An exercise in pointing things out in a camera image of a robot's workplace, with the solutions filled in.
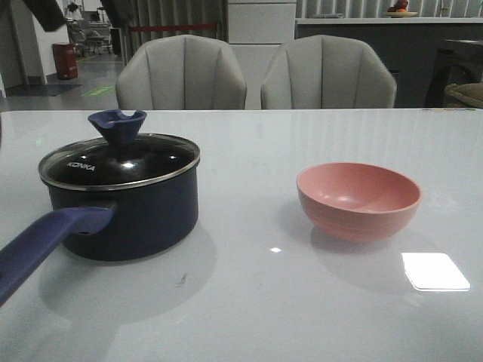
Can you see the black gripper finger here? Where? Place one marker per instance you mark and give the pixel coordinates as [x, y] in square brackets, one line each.
[119, 12]
[47, 13]

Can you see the glass pot lid blue knob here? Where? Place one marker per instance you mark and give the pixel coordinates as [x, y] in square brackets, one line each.
[121, 158]

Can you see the pink plastic bowl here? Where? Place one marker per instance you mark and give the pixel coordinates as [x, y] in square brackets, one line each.
[357, 202]

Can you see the red trash bin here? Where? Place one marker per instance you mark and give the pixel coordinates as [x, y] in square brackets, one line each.
[65, 61]

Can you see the left beige upholstered chair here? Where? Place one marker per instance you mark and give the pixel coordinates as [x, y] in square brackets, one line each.
[182, 72]

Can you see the beige upholstered chair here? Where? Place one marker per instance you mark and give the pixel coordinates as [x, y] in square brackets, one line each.
[182, 72]
[327, 72]

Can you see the white cabinet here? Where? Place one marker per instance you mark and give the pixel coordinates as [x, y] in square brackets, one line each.
[255, 30]

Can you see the right beige upholstered chair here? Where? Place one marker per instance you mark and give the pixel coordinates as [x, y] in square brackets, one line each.
[327, 72]

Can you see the fruit plate on counter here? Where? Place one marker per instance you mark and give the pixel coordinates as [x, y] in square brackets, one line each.
[398, 9]

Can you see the grey counter sideboard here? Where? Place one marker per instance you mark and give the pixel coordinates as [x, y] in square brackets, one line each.
[423, 53]

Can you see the olive cushion seat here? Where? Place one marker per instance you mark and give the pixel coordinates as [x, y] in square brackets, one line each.
[464, 95]

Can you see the dark blue saucepan purple handle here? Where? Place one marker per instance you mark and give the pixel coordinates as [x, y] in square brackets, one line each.
[108, 226]

